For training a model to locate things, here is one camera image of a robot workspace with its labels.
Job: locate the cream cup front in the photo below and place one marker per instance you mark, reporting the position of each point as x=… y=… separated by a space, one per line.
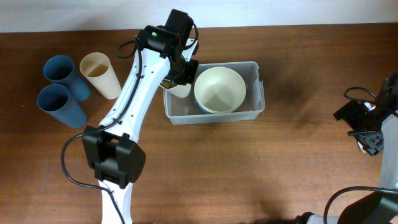
x=176 y=89

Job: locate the blue bowl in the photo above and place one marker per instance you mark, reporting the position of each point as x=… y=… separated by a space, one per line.
x=200 y=108

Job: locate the white plastic fork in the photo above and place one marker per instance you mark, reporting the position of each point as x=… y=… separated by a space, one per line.
x=363 y=145

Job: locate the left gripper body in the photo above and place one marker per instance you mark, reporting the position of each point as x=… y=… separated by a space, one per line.
x=186 y=73

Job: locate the cream cup rear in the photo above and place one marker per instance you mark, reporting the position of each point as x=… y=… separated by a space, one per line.
x=97 y=69

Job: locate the white plastic spoon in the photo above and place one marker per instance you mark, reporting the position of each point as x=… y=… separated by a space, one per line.
x=369 y=106

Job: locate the blue cup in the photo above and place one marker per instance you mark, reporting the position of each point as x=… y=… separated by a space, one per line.
x=57 y=101
x=61 y=69

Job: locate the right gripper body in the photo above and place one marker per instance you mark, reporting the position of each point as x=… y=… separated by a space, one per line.
x=357 y=116

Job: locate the cream cup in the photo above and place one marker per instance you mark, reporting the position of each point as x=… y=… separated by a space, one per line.
x=176 y=89
x=97 y=69

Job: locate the cream bowl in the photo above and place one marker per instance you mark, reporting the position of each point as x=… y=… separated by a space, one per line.
x=219 y=90

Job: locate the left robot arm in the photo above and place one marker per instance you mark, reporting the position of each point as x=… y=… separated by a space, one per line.
x=163 y=54

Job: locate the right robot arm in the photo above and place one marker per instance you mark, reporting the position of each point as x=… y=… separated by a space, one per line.
x=380 y=206

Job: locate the blue cup rear left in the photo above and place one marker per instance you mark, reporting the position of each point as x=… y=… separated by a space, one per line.
x=61 y=69

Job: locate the blue cup front left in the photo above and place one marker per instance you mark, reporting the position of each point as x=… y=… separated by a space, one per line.
x=57 y=101

